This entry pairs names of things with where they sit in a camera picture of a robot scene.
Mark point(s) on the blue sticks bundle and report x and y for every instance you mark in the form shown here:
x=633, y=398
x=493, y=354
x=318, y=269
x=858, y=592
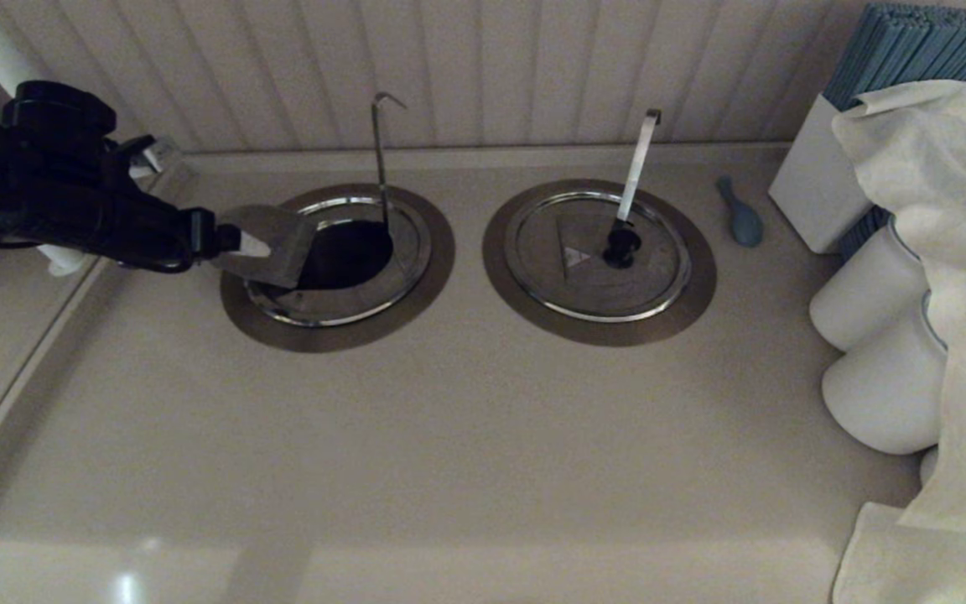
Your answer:
x=906, y=49

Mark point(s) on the white rectangular holder box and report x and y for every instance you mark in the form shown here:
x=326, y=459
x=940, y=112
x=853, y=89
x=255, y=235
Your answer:
x=812, y=191

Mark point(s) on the round steel hinged lid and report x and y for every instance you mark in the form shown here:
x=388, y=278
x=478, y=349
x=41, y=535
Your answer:
x=651, y=277
x=407, y=252

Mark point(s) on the blue plastic rice paddle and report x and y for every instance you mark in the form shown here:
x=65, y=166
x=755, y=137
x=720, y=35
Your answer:
x=745, y=224

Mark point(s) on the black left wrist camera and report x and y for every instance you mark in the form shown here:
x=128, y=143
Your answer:
x=59, y=109

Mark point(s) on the white cylindrical cup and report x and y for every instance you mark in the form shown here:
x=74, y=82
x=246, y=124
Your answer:
x=881, y=394
x=860, y=294

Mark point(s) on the white woven cloth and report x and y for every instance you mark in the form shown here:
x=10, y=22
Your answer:
x=953, y=210

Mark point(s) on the blue ribbed object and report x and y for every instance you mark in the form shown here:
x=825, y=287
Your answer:
x=864, y=235

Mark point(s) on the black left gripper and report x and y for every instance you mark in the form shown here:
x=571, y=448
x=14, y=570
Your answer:
x=139, y=231

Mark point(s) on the dark recessed soup pot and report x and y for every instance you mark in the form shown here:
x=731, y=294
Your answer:
x=349, y=256

